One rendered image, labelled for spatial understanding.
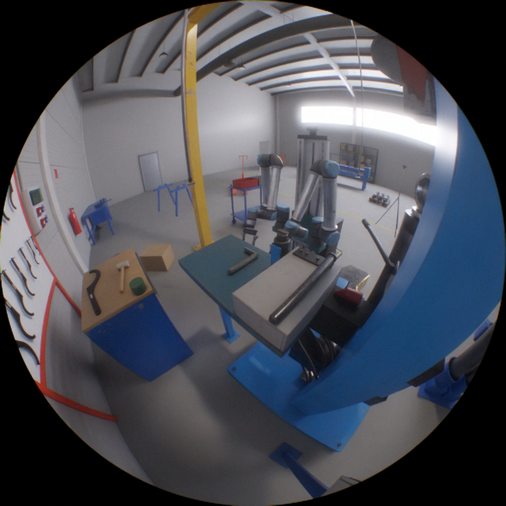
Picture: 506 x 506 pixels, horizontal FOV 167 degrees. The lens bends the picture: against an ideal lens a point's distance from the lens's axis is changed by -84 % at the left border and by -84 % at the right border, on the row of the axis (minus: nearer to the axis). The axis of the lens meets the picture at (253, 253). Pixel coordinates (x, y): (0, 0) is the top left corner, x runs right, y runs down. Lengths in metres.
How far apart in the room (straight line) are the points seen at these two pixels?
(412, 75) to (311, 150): 1.43
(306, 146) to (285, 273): 1.48
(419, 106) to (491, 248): 0.43
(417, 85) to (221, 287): 1.06
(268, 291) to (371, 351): 0.38
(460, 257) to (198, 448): 1.77
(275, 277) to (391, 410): 1.79
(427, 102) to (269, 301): 0.78
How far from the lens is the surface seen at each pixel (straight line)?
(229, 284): 0.81
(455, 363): 2.18
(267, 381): 1.55
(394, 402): 2.07
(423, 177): 0.79
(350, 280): 1.02
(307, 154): 1.89
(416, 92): 0.64
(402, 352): 0.42
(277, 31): 6.52
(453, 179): 0.26
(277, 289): 0.60
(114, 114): 11.05
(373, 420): 1.92
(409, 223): 0.75
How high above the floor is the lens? 1.63
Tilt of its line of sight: 35 degrees down
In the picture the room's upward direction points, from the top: 2 degrees counter-clockwise
